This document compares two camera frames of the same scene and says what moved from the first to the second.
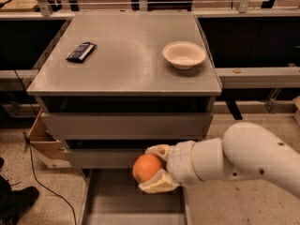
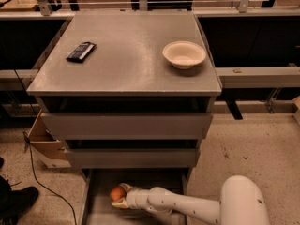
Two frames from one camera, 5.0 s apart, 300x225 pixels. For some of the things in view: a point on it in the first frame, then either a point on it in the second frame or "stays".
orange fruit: (144, 166) -> (117, 193)
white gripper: (181, 161) -> (135, 197)
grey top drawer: (127, 125) stays
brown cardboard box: (46, 146) stays
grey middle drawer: (101, 157) stays
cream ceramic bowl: (184, 54) stays
